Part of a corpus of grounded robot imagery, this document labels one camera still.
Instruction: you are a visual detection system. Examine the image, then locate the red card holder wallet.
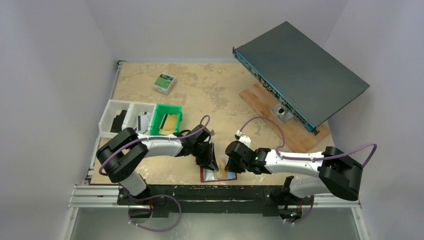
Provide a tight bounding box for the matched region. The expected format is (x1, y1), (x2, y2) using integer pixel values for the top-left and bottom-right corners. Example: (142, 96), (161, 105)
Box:
(200, 157), (238, 183)

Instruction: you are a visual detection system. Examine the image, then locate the grey card with triangle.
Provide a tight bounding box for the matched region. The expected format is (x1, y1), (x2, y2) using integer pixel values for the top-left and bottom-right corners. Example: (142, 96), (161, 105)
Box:
(135, 111), (153, 135)

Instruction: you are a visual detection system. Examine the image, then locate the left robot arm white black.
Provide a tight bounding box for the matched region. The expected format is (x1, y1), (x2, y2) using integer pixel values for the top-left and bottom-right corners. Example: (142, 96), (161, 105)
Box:
(95, 124), (219, 197)

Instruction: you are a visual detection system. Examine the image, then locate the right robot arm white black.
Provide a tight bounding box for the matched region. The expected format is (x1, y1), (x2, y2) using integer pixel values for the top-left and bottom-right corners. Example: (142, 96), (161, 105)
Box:
(225, 133), (363, 201)

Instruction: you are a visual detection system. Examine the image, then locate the green plastic bin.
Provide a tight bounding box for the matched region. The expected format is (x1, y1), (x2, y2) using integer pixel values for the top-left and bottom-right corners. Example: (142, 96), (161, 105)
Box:
(149, 103), (183, 136)

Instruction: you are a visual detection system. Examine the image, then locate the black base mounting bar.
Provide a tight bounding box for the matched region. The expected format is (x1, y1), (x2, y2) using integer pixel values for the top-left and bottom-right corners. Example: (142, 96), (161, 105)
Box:
(117, 177), (300, 218)

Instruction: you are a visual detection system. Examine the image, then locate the wooden board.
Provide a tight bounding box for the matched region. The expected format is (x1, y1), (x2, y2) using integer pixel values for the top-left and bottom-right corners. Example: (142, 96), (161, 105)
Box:
(239, 83), (334, 153)

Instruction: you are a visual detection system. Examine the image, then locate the small green labelled box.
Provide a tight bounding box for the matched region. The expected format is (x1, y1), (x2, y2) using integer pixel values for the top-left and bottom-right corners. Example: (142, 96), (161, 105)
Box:
(153, 72), (177, 96)

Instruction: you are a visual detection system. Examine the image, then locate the black part in bin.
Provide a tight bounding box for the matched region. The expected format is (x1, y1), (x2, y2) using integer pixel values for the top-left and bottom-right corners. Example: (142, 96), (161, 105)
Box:
(110, 110), (127, 133)

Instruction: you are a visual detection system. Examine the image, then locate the white plastic bin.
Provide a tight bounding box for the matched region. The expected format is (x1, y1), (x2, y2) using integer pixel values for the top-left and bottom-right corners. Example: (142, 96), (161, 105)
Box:
(98, 99), (157, 138)

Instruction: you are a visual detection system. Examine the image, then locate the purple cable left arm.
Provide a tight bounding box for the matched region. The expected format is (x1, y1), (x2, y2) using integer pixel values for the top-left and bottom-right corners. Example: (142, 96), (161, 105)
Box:
(98, 115), (212, 176)

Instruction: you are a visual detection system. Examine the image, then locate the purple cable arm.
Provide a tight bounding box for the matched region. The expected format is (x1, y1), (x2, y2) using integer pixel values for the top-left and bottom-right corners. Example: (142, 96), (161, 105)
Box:
(239, 116), (378, 170)
(98, 115), (212, 176)

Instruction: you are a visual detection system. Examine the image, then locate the metal bracket with knob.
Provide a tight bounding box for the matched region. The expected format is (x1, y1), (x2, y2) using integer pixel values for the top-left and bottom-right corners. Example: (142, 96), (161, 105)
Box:
(271, 104), (293, 124)

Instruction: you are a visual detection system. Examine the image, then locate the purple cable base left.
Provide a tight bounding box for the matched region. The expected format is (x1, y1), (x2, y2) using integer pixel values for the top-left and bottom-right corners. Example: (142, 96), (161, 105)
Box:
(127, 194), (182, 233)

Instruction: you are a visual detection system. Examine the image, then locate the purple cable base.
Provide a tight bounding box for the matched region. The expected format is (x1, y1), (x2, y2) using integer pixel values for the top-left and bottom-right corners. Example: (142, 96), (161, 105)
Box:
(280, 195), (315, 226)
(127, 194), (182, 233)

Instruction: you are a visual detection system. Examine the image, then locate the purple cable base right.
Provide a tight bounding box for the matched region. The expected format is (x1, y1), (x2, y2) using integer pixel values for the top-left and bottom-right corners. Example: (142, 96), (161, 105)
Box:
(280, 195), (315, 226)

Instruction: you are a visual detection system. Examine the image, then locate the dark network switch box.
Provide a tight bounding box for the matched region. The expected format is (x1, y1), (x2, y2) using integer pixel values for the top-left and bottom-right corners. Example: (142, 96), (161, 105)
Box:
(232, 21), (370, 135)

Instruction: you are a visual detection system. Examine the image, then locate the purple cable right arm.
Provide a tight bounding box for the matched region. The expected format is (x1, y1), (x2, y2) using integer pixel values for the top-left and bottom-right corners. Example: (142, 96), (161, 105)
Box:
(239, 116), (378, 170)

